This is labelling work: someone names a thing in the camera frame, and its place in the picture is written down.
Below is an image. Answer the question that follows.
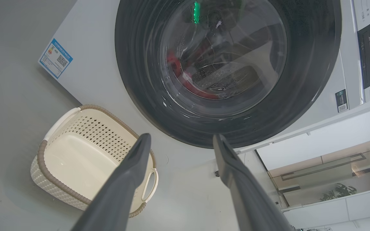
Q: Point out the blue energy label sticker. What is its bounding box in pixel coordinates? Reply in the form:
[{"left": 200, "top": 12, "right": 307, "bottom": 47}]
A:
[{"left": 38, "top": 38, "right": 74, "bottom": 79}]

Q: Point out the white washing machine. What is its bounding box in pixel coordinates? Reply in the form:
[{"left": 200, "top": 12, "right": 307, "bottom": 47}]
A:
[{"left": 38, "top": 0, "right": 370, "bottom": 175}]

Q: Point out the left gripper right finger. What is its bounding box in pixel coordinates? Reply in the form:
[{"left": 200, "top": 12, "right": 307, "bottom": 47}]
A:
[{"left": 213, "top": 134, "right": 294, "bottom": 231}]

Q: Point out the red and white garment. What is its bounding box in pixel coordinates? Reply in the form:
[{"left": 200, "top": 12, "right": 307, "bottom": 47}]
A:
[{"left": 167, "top": 50, "right": 219, "bottom": 99}]

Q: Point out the black glass washer door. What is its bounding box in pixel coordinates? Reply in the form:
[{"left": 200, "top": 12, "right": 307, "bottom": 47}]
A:
[{"left": 114, "top": 0, "right": 343, "bottom": 149}]

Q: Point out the green potted plant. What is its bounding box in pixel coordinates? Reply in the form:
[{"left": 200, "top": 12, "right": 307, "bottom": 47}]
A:
[{"left": 320, "top": 184, "right": 357, "bottom": 202}]

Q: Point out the beige room door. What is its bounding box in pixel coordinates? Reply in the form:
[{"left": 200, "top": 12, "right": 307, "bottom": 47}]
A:
[{"left": 267, "top": 135, "right": 370, "bottom": 206}]

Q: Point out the cream plastic laundry basket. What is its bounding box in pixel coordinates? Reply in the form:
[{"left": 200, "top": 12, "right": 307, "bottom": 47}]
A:
[{"left": 30, "top": 104, "right": 159, "bottom": 218}]

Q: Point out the small black QR sticker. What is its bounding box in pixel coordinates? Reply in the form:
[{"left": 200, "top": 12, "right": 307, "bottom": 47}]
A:
[{"left": 335, "top": 89, "right": 348, "bottom": 113}]

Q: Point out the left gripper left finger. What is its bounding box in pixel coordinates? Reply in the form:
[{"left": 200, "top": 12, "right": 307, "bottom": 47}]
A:
[{"left": 71, "top": 133, "right": 152, "bottom": 231}]

